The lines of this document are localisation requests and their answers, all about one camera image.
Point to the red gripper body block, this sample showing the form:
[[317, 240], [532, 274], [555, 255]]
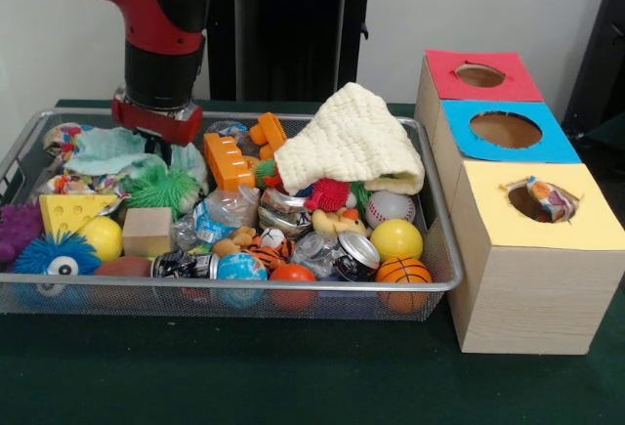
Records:
[[156, 124]]

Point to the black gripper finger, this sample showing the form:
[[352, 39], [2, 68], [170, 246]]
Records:
[[150, 144], [166, 154]]

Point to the white baseball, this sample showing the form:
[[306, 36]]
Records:
[[390, 207]]

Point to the wooden box with three holes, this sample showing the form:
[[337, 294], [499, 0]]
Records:
[[527, 298]]

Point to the dark green table cloth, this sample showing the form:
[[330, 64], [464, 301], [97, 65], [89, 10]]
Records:
[[612, 129], [244, 376]]

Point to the yellow cheese wedge toy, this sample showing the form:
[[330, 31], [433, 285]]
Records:
[[63, 212]]

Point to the colourful patterned cloth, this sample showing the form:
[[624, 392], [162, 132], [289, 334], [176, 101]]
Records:
[[549, 200], [66, 139]]

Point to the cream white waffle cloth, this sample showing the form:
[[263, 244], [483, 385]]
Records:
[[351, 141]]

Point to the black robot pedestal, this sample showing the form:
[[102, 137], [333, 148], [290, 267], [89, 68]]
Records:
[[293, 29]]

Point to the blue spiky ball with eye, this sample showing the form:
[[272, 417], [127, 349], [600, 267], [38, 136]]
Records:
[[36, 256]]

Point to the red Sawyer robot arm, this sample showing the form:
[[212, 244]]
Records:
[[161, 14]]

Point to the mint green waffle cloth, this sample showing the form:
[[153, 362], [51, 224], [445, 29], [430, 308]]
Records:
[[107, 149]]

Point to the small orange basketball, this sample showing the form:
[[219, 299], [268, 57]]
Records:
[[404, 271]]

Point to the yellow ball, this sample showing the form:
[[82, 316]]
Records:
[[396, 239]]

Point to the shallow clear mesh bin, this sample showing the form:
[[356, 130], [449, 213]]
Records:
[[146, 298]]

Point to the purple spiky toy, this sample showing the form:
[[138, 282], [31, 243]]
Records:
[[17, 227]]

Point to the plain wooden block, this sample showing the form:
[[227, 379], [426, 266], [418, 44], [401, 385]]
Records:
[[146, 232]]

